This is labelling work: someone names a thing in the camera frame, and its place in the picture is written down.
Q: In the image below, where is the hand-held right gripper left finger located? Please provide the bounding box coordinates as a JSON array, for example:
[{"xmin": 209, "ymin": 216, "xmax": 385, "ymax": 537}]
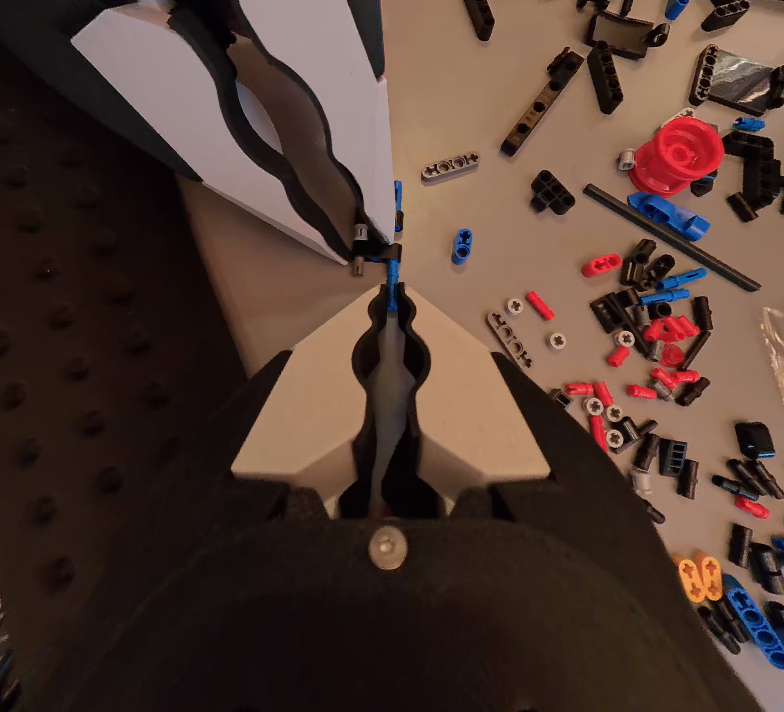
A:
[{"xmin": 230, "ymin": 286, "xmax": 390, "ymax": 519}]

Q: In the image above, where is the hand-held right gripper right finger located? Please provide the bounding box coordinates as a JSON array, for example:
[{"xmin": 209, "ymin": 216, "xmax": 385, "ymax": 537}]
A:
[{"xmin": 381, "ymin": 283, "xmax": 552, "ymax": 519}]

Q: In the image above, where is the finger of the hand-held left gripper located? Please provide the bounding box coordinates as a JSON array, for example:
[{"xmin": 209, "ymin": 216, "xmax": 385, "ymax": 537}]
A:
[
  {"xmin": 234, "ymin": 0, "xmax": 398, "ymax": 246},
  {"xmin": 70, "ymin": 7, "xmax": 356, "ymax": 266}
]

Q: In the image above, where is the black connector with blue pin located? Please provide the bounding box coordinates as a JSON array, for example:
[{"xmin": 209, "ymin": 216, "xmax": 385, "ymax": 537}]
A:
[{"xmin": 350, "ymin": 179, "xmax": 406, "ymax": 266}]

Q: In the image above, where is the pile of small pins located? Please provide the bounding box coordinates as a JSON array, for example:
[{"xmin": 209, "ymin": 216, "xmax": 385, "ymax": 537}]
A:
[{"xmin": 548, "ymin": 237, "xmax": 784, "ymax": 664}]

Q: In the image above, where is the clear plastic bag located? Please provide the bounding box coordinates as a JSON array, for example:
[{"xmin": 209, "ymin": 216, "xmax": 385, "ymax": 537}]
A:
[{"xmin": 759, "ymin": 306, "xmax": 784, "ymax": 413}]

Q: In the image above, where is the grey desk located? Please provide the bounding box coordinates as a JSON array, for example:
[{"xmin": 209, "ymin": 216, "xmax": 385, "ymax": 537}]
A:
[{"xmin": 174, "ymin": 0, "xmax": 784, "ymax": 712}]

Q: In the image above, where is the black five-hole beam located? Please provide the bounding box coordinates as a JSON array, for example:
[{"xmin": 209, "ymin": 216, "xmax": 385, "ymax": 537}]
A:
[{"xmin": 461, "ymin": 0, "xmax": 496, "ymax": 42}]

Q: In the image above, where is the black perforated panel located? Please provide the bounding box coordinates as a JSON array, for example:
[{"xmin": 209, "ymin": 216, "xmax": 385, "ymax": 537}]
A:
[{"xmin": 0, "ymin": 44, "xmax": 252, "ymax": 712}]

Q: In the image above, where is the black tee connector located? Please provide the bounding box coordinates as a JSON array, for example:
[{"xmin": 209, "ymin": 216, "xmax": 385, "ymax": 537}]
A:
[{"xmin": 530, "ymin": 170, "xmax": 577, "ymax": 215}]

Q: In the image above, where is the long black holed beam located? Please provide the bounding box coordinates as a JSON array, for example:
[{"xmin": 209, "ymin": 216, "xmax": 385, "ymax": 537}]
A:
[{"xmin": 499, "ymin": 46, "xmax": 586, "ymax": 158}]

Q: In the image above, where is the long black axle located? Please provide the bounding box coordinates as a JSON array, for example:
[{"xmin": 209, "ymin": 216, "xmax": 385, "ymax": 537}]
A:
[{"xmin": 582, "ymin": 183, "xmax": 762, "ymax": 293}]

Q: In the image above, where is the orange thin connector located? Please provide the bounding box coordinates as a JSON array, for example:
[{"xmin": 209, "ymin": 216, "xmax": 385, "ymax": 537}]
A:
[
  {"xmin": 700, "ymin": 554, "xmax": 725, "ymax": 601},
  {"xmin": 677, "ymin": 559, "xmax": 706, "ymax": 604}
]

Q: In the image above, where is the black curved small brick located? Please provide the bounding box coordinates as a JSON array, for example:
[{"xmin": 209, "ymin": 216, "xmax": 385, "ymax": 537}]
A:
[{"xmin": 734, "ymin": 421, "xmax": 777, "ymax": 460}]

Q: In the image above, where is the blue curved panel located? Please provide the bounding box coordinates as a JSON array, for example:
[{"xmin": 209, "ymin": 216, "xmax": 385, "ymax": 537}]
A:
[{"xmin": 626, "ymin": 191, "xmax": 713, "ymax": 242}]

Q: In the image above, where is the red wheel rim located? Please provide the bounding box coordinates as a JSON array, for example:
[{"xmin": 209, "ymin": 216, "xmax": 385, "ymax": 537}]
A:
[{"xmin": 630, "ymin": 116, "xmax": 725, "ymax": 198}]

